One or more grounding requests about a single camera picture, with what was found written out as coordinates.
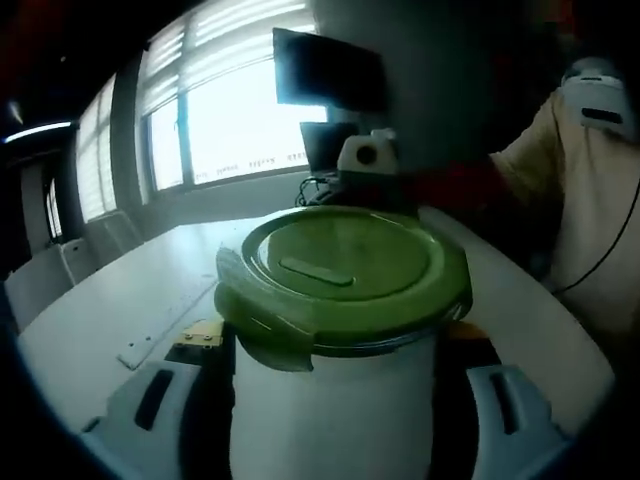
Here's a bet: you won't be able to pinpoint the white office chair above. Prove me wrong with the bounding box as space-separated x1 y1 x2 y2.
3 239 77 332
58 209 147 287

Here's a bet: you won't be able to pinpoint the black monitor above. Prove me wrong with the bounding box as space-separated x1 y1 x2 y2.
272 27 389 114

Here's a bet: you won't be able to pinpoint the long ceiling light strip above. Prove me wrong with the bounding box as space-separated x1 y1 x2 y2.
0 119 77 145

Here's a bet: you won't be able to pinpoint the white chest-worn device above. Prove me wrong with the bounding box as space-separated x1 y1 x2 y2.
559 57 632 132

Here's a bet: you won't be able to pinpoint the green container lid with latches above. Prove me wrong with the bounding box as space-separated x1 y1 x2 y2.
213 204 474 374

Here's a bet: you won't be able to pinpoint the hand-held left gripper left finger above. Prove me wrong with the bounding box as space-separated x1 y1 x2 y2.
82 319 237 474

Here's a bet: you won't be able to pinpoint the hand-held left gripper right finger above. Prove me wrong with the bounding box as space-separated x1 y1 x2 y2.
437 322 571 479

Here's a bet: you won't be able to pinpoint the black laptop cables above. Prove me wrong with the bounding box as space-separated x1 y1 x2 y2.
297 174 342 207

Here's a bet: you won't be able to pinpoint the office window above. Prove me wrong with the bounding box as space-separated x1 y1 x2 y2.
74 0 332 222

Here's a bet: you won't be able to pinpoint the black chest device cable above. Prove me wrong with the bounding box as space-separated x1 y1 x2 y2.
553 174 640 297

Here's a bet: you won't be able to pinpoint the white tabletop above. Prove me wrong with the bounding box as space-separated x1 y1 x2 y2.
17 204 616 437

